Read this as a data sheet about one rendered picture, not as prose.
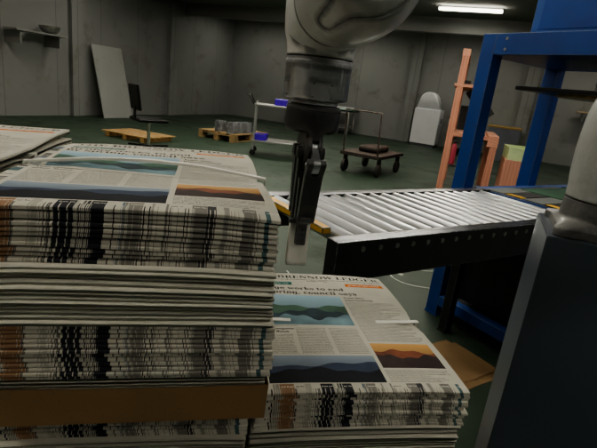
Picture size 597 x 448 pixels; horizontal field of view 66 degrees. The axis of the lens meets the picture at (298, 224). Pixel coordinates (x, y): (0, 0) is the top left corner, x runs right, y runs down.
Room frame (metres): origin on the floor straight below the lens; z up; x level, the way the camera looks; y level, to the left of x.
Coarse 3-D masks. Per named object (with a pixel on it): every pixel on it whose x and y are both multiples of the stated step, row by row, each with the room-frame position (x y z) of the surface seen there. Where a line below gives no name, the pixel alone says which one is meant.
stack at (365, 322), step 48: (288, 288) 0.78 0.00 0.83; (336, 288) 0.80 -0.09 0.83; (384, 288) 0.83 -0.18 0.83; (288, 336) 0.61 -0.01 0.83; (336, 336) 0.62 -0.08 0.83; (384, 336) 0.64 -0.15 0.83; (288, 384) 0.49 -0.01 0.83; (336, 384) 0.50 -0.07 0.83; (384, 384) 0.51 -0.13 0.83; (432, 384) 0.53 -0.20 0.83; (0, 432) 0.40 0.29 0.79; (48, 432) 0.42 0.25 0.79; (96, 432) 0.42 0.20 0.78; (144, 432) 0.44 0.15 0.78; (192, 432) 0.45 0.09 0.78; (240, 432) 0.46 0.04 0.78; (288, 432) 0.47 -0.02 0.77; (336, 432) 0.49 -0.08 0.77; (384, 432) 0.50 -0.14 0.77; (432, 432) 0.52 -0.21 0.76
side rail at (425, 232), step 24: (336, 240) 1.18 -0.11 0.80; (360, 240) 1.21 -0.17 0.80; (384, 240) 1.26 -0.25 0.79; (408, 240) 1.31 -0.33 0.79; (432, 240) 1.37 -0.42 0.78; (456, 240) 1.43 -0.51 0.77; (480, 240) 1.50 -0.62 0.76; (504, 240) 1.58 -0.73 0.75; (528, 240) 1.67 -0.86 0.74; (336, 264) 1.17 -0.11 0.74; (360, 264) 1.21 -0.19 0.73; (384, 264) 1.27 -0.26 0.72; (408, 264) 1.32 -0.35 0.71; (432, 264) 1.38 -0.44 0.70; (456, 264) 1.45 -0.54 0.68
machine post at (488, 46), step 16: (480, 64) 2.52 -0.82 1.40; (496, 64) 2.50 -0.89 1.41; (480, 80) 2.51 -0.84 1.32; (496, 80) 2.51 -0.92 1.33; (480, 96) 2.49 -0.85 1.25; (480, 112) 2.47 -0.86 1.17; (464, 128) 2.54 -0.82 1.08; (480, 128) 2.49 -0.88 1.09; (464, 144) 2.52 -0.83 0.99; (480, 144) 2.50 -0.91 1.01; (464, 160) 2.50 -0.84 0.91; (464, 176) 2.48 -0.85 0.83; (448, 272) 2.49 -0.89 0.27; (432, 288) 2.52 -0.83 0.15; (432, 304) 2.50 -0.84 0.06
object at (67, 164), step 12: (72, 168) 0.52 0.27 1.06; (84, 168) 0.53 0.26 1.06; (96, 168) 0.54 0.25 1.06; (108, 168) 0.55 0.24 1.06; (120, 168) 0.56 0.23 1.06; (132, 168) 0.57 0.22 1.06; (144, 168) 0.58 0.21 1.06; (156, 168) 0.59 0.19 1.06; (228, 180) 0.56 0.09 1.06; (240, 180) 0.58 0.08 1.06; (252, 180) 0.60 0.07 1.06
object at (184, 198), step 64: (0, 192) 0.40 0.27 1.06; (64, 192) 0.42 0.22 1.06; (128, 192) 0.44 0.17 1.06; (192, 192) 0.47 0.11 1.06; (256, 192) 0.51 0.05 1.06; (0, 256) 0.37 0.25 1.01; (64, 256) 0.38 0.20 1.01; (128, 256) 0.39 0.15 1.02; (192, 256) 0.40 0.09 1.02; (256, 256) 0.41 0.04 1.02; (0, 320) 0.36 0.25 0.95; (64, 320) 0.37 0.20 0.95; (128, 320) 0.38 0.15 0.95; (192, 320) 0.40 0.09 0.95; (256, 320) 0.41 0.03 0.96; (0, 384) 0.36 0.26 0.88; (64, 384) 0.38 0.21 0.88; (128, 384) 0.39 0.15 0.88; (192, 384) 0.41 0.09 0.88; (256, 384) 0.42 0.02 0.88
